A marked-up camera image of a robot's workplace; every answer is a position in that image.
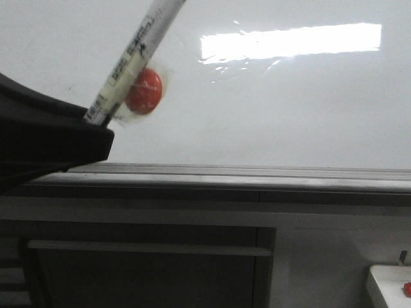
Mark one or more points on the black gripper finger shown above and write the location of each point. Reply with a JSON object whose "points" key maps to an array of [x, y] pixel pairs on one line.
{"points": [[41, 135]]}

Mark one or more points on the red round magnet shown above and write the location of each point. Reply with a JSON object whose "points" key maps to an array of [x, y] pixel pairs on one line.
{"points": [[146, 93]]}

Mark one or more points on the white whiteboard marker pen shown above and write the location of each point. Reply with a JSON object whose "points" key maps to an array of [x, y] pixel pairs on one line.
{"points": [[134, 59]]}

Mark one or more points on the grey whiteboard marker tray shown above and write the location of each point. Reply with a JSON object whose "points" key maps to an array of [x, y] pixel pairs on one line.
{"points": [[317, 185]]}

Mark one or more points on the white whiteboard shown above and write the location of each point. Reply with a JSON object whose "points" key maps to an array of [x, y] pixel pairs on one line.
{"points": [[248, 83]]}

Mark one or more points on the dark cabinet door panel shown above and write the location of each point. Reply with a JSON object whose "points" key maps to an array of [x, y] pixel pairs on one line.
{"points": [[112, 265]]}

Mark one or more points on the white box with red button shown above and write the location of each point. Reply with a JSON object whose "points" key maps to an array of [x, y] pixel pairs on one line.
{"points": [[389, 285]]}

